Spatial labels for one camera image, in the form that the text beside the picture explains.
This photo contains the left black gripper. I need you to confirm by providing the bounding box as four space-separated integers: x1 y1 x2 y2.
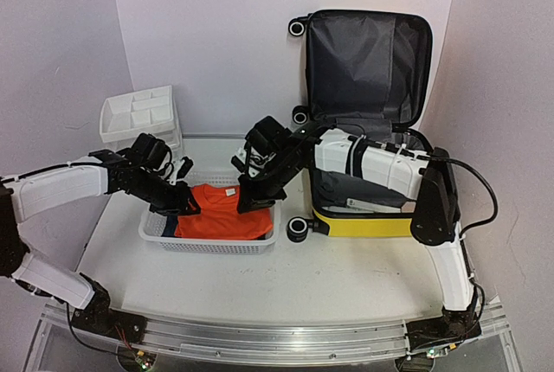
125 169 201 216

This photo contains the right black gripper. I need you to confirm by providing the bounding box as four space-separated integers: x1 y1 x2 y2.
236 157 300 215

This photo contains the blue garment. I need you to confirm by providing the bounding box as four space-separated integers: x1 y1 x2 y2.
162 215 178 238

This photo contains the orange garment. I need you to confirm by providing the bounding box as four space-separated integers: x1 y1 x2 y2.
175 183 274 241

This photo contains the white perforated plastic basket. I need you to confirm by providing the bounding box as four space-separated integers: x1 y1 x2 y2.
138 169 281 254

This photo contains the white plastic drawer organizer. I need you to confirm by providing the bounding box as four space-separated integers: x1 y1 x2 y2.
99 85 182 151

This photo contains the yellow Pikachu hard-shell suitcase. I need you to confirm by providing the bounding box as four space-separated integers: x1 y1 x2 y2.
288 10 433 238

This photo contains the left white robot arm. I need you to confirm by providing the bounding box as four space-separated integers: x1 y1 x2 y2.
1 133 201 343

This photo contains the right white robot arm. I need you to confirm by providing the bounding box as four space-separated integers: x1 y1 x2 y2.
231 116 499 354

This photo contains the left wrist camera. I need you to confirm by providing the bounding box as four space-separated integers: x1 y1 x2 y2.
169 157 194 185

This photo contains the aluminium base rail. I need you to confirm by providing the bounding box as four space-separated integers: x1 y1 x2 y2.
23 299 522 371

